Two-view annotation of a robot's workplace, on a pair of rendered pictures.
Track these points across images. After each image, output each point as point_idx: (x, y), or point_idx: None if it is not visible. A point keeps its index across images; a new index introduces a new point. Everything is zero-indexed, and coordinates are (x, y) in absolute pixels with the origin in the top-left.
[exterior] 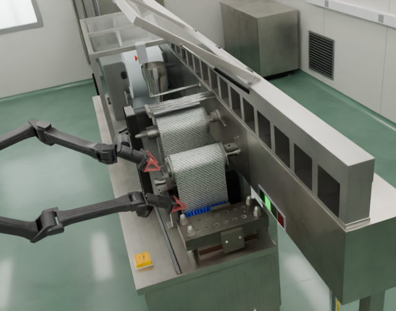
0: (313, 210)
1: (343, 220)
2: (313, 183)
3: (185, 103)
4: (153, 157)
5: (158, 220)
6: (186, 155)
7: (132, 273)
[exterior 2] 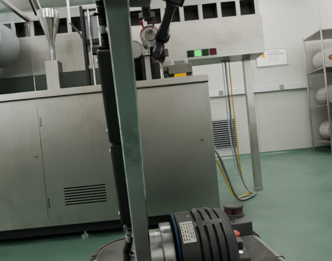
0: (240, 23)
1: (258, 12)
2: (237, 11)
3: None
4: (143, 23)
5: None
6: None
7: (190, 75)
